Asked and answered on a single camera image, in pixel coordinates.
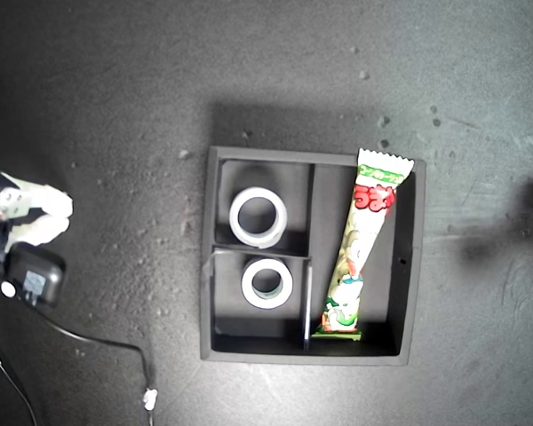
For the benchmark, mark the green printed snack bar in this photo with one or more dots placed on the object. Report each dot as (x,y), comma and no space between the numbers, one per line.
(360,248)

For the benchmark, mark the white tape roll green core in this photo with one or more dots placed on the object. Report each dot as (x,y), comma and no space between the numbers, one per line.
(248,295)

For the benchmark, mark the black compartment tray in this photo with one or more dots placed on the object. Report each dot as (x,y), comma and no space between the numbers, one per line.
(324,213)

